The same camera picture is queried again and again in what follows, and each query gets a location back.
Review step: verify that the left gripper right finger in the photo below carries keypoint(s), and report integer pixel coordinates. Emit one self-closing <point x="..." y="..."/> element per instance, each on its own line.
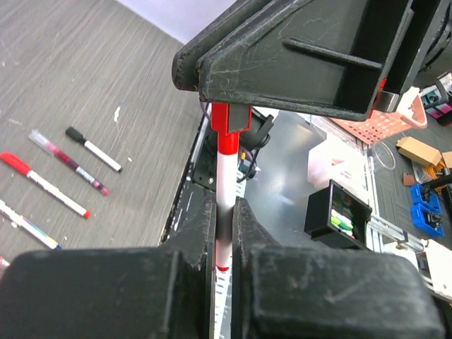
<point x="295" y="292"/>

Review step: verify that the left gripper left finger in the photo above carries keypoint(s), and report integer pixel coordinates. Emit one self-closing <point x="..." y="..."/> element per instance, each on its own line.
<point x="156" y="292"/>

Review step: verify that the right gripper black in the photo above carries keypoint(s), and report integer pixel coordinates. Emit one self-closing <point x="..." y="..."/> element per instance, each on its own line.
<point x="409" y="42"/>

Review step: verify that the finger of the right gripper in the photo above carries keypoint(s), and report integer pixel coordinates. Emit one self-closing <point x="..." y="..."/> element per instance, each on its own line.
<point x="243" y="50"/>
<point x="320" y="57"/>

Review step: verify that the red pen cap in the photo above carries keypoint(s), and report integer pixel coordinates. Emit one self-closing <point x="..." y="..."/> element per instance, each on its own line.
<point x="229" y="118"/>

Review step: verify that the black pen cap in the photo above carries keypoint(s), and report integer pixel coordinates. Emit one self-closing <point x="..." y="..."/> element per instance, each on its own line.
<point x="75" y="135"/>

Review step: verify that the white pen crosswise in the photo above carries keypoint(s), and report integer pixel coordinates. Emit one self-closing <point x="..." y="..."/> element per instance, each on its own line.
<point x="113" y="164"/>

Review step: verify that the dark red capped pen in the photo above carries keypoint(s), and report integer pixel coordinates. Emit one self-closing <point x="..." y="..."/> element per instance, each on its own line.
<point x="36" y="137"/>

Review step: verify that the short white pen red tip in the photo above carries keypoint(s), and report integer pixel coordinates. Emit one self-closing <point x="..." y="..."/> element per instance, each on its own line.
<point x="22" y="167"/>

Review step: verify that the black bin with markers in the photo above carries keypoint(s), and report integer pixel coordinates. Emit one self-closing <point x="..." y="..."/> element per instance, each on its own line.
<point x="337" y="218"/>

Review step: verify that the coral plastic basket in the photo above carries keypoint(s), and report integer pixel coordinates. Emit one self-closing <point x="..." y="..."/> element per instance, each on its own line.
<point x="410" y="114"/>

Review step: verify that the cardboard box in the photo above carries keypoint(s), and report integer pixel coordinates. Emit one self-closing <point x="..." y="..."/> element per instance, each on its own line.
<point x="418" y="151"/>

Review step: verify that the blue storage boxes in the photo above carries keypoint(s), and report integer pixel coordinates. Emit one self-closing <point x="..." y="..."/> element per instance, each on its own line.
<point x="426" y="211"/>

